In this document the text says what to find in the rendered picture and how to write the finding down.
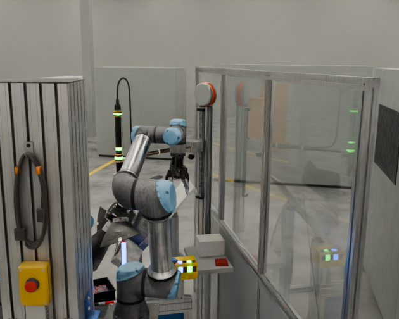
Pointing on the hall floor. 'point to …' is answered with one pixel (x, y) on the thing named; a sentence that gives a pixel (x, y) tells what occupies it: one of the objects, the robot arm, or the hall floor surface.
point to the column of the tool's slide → (204, 220)
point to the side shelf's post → (206, 295)
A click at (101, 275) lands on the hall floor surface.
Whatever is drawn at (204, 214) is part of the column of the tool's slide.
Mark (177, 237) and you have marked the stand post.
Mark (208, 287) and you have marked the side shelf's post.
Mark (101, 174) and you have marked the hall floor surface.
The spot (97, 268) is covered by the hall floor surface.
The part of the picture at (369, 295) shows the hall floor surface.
